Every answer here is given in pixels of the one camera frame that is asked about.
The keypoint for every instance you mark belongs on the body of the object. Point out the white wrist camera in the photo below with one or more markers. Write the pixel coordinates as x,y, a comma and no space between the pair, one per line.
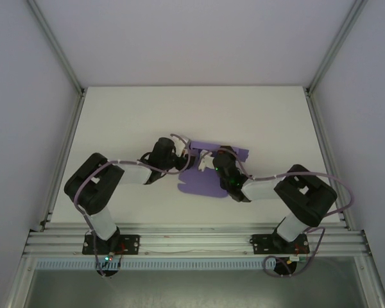
205,163
183,145

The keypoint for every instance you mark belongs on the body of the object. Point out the purple paper box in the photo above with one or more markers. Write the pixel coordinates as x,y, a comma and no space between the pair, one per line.
199,186

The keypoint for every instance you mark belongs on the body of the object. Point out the aluminium frame post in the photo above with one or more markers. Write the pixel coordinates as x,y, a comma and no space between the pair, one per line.
372,279
55,41
336,41
19,285

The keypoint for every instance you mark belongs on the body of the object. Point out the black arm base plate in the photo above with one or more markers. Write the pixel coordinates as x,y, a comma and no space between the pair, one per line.
131,244
260,244

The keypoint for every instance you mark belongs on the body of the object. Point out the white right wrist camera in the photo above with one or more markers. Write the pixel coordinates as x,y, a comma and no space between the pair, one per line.
205,163

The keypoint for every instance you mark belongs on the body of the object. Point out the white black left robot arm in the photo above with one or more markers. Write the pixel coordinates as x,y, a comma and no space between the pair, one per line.
133,174

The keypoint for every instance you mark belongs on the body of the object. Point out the aluminium side rail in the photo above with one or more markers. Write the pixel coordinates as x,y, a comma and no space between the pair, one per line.
62,160
315,106

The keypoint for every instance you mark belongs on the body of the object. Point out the steel sheet panel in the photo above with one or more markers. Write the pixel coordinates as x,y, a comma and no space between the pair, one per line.
195,288

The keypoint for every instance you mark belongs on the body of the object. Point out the small connector with lights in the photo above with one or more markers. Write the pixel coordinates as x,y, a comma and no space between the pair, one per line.
109,257

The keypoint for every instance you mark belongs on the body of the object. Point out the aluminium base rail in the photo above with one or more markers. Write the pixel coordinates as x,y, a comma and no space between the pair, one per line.
195,240

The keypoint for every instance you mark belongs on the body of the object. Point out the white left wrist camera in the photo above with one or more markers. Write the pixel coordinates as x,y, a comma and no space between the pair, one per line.
183,145

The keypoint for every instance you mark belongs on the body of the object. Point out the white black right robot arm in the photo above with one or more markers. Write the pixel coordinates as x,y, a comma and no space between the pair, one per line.
263,189

